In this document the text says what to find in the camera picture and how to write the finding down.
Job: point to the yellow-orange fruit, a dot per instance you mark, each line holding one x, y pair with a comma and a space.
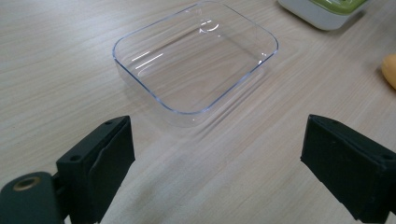
390, 71

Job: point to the clear square plastic container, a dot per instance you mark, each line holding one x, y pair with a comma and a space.
193, 65

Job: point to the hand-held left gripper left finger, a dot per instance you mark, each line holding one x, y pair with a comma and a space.
93, 174

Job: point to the white and green box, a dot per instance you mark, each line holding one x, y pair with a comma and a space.
327, 11

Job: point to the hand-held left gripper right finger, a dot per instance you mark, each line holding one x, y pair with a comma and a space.
348, 161

